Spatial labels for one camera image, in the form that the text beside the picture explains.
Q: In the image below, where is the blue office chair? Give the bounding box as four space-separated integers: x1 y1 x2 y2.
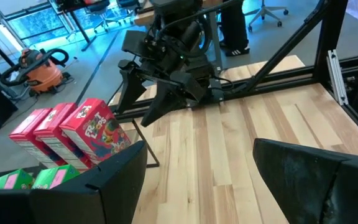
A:
116 0 141 26
85 0 121 34

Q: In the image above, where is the orange shop vacuum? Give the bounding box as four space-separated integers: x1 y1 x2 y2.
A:
0 47 74 95

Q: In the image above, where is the red Froot Loops cereal box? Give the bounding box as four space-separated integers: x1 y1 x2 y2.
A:
32 102 94 170
58 98 132 165
8 108 68 169

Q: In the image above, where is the wooden shelf with black legs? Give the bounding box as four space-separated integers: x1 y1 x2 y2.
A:
0 119 160 187

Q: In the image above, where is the green Apple Jacks cereal box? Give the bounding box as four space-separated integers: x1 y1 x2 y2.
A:
0 168 35 190
31 164 81 190

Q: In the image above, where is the person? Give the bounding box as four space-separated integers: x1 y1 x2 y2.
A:
219 0 250 57

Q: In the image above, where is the white metal bracket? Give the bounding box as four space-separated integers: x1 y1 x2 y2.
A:
326 49 349 106

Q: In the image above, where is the grey office chair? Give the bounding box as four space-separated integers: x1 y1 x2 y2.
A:
244 0 290 32

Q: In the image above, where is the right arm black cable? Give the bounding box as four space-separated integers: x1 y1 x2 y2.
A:
211 75 236 91

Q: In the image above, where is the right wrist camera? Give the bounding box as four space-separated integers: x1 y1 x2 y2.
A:
121 30 150 58

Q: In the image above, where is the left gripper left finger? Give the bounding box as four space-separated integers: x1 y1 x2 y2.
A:
0 140 149 224

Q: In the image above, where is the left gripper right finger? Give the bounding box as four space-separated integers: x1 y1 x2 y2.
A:
252 138 358 224

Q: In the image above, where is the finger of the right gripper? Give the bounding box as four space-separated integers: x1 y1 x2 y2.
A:
116 68 147 114
140 80 188 128

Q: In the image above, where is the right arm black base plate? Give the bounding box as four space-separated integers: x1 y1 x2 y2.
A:
209 77 225 102

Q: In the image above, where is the black standing desk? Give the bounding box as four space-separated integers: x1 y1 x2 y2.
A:
54 0 111 52

